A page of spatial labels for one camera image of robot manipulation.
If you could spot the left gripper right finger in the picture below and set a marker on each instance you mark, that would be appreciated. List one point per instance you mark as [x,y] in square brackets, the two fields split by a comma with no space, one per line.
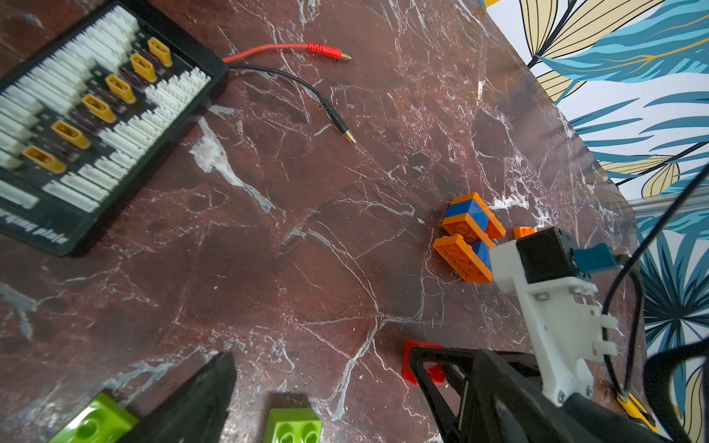
[497,383]

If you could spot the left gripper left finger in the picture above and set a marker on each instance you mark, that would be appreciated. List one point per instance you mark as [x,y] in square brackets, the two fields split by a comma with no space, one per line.
[196,412]

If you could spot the blue square lego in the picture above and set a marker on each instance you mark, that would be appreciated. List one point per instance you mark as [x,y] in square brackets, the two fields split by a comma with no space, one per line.
[482,251]
[470,207]

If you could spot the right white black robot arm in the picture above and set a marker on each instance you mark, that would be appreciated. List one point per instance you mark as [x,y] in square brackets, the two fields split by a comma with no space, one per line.
[607,426]

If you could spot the lime green lego brick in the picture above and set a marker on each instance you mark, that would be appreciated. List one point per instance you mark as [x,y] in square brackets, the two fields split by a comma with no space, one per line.
[103,420]

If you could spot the green square lego brick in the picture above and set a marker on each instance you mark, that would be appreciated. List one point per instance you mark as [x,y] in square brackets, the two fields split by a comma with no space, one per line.
[292,425]

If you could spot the yellow utility knife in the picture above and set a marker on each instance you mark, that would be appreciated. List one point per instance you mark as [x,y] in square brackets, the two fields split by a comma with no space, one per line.
[636,412]

